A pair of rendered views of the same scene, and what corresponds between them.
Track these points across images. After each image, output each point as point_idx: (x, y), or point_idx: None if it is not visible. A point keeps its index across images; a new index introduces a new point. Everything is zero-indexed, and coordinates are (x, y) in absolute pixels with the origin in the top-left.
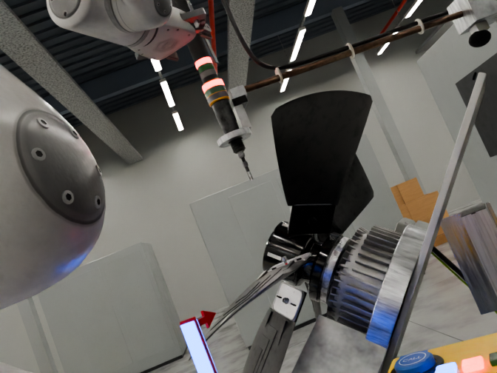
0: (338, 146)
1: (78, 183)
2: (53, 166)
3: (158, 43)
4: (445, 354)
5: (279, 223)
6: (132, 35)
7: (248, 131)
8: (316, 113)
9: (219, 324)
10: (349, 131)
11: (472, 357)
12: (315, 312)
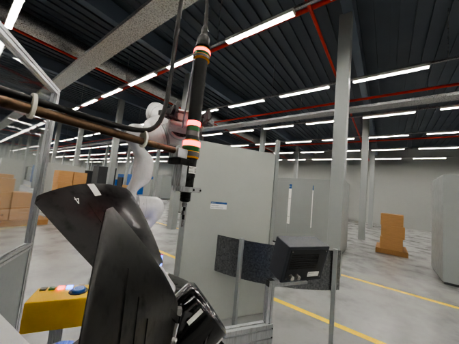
0: (95, 233)
1: None
2: None
3: (183, 132)
4: (66, 294)
5: (190, 282)
6: (175, 140)
7: (171, 188)
8: (103, 197)
9: (170, 274)
10: (77, 224)
11: (60, 287)
12: None
